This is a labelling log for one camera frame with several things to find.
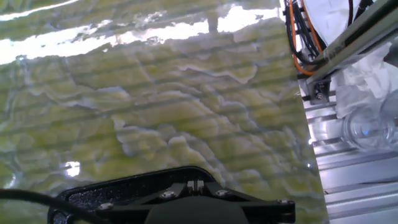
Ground green marble pattern mat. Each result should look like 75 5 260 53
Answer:
0 0 330 224

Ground aluminium frame profile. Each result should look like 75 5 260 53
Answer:
306 0 398 85

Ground black background cables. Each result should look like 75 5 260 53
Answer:
283 0 374 66

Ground black corner bracket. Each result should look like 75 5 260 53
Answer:
307 77 333 106

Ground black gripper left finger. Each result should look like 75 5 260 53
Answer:
95 182 196 224

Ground clear glass mug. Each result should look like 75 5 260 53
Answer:
341 89 398 152

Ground white plastic sheet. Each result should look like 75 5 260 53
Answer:
303 0 398 119

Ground orange cable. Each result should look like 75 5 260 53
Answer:
287 0 324 77

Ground black camera cable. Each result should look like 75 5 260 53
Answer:
0 188 108 224

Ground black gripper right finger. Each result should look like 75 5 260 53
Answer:
196 182 296 224

